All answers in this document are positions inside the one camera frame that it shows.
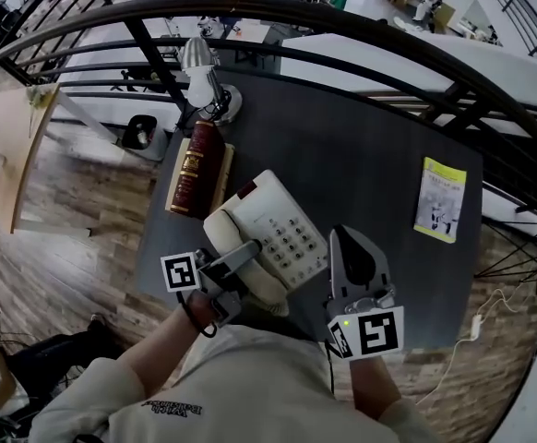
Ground black lamp cable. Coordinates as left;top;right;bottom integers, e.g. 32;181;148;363
175;89;233;134

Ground black waste bin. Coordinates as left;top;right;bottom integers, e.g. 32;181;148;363
120;114;169;162

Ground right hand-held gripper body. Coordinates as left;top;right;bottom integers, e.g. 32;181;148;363
326;282;406;363

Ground light wooden desk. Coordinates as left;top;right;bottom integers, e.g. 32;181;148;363
0;82;63;235

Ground dark grey table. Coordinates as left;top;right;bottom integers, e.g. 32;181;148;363
137;69;484;353

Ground silver desk lamp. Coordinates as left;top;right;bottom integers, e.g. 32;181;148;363
179;36;244;126

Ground black wrist strap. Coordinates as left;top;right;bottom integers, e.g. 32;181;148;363
175;290;220;339

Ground person's right forearm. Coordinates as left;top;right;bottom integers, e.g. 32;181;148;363
349;354;403;422

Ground person's left forearm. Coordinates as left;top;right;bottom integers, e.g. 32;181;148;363
115;290;220;399

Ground white cable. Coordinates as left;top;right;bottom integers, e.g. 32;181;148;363
414;282;531;406

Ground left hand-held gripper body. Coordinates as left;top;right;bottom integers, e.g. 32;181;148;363
160;248;247;329

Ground cream hardcover book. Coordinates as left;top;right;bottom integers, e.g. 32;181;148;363
164;137;236;222

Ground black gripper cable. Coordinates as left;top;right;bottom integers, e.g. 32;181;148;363
324;339;338;395

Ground black wire frame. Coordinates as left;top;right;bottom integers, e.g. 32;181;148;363
473;213;537;281

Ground dark red hardcover book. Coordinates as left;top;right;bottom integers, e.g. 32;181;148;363
170;119;227;219

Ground white corded telephone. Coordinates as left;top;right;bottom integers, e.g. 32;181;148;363
202;168;330;317

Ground yellow and white booklet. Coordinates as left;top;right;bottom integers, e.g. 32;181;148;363
412;156;468;245

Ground black trousers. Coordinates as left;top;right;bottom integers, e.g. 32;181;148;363
0;314;129;389

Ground beige printed shirt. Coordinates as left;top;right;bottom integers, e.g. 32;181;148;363
28;323;441;443

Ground black metal railing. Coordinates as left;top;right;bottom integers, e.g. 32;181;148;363
0;0;537;214

